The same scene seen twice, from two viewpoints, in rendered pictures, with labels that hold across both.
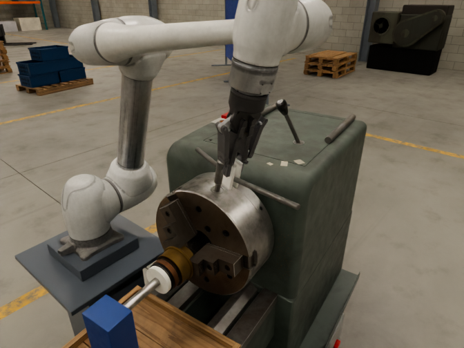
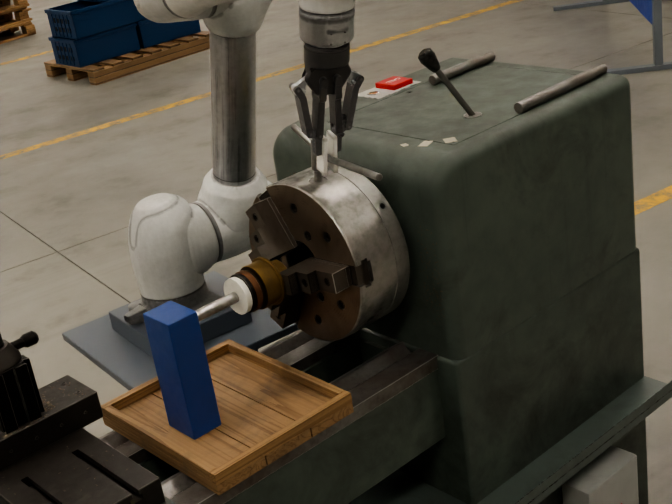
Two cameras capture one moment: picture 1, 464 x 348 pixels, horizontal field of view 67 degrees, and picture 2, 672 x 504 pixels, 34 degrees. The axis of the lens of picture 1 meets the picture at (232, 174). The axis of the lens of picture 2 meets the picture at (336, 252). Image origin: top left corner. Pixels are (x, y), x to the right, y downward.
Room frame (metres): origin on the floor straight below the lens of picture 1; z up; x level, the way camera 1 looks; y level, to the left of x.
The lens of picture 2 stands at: (-0.99, -0.54, 1.88)
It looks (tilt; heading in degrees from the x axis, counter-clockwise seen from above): 23 degrees down; 18
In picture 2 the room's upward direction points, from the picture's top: 9 degrees counter-clockwise
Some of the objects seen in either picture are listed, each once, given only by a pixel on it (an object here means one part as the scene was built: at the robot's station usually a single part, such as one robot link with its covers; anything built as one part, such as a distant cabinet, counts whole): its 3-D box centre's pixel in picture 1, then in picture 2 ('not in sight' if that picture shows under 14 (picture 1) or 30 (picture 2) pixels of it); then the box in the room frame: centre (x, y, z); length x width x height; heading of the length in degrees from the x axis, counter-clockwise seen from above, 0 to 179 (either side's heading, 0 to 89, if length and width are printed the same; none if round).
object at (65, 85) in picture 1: (52, 68); (123, 14); (7.20, 3.62, 0.39); 1.20 x 0.80 x 0.79; 147
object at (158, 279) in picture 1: (140, 295); (212, 308); (0.56, 0.20, 1.08); 0.13 x 0.07 x 0.07; 147
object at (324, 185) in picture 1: (271, 181); (458, 190); (1.12, -0.14, 1.06); 0.59 x 0.48 x 0.39; 147
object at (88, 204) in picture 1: (87, 203); (167, 241); (1.12, 0.55, 0.97); 0.18 x 0.16 x 0.22; 142
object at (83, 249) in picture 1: (86, 237); (168, 299); (1.09, 0.57, 0.83); 0.22 x 0.18 x 0.06; 141
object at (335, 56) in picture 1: (331, 63); not in sight; (8.77, -2.41, 0.22); 1.25 x 0.86 x 0.44; 142
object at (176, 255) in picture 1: (174, 266); (261, 284); (0.65, 0.14, 1.08); 0.09 x 0.09 x 0.09; 57
